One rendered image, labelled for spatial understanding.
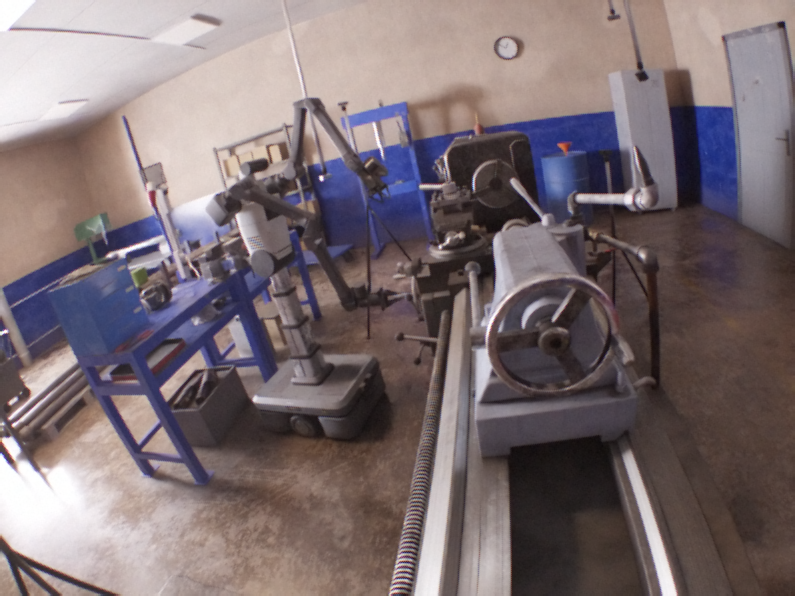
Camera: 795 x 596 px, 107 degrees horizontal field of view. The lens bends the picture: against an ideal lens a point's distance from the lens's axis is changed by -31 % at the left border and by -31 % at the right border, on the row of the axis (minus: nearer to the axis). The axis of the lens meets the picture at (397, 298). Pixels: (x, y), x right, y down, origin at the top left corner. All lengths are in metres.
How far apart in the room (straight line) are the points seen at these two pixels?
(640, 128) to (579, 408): 5.05
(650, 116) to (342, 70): 4.04
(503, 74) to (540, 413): 5.28
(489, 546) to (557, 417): 0.26
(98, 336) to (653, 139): 5.75
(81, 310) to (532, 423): 2.06
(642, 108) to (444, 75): 2.56
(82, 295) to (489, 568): 2.04
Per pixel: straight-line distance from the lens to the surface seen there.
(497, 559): 0.71
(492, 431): 0.81
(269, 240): 2.13
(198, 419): 2.68
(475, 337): 0.80
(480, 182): 2.28
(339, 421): 2.25
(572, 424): 0.82
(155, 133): 7.64
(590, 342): 0.80
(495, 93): 5.78
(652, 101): 5.74
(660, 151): 5.78
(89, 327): 2.32
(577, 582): 0.81
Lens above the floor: 1.44
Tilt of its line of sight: 21 degrees down
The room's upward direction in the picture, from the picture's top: 14 degrees counter-clockwise
